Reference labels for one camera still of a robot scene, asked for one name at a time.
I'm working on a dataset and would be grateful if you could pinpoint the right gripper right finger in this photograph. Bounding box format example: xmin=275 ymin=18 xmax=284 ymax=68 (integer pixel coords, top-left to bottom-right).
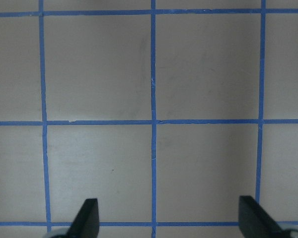
xmin=238 ymin=195 xmax=288 ymax=238

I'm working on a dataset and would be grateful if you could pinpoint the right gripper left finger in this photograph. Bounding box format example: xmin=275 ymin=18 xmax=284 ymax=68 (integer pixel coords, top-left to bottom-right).
xmin=67 ymin=198 xmax=100 ymax=238

